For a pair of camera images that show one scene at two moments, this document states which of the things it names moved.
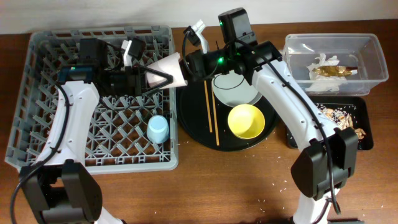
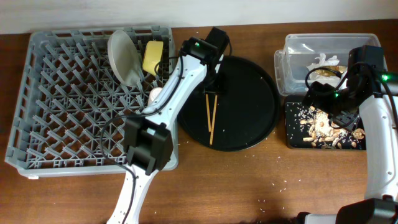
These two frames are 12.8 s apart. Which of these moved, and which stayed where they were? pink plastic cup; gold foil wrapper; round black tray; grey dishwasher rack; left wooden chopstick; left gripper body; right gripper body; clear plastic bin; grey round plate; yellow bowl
Moved: pink plastic cup; left gripper body; right gripper body; grey round plate; yellow bowl
Stayed: clear plastic bin; grey dishwasher rack; round black tray; left wooden chopstick; gold foil wrapper
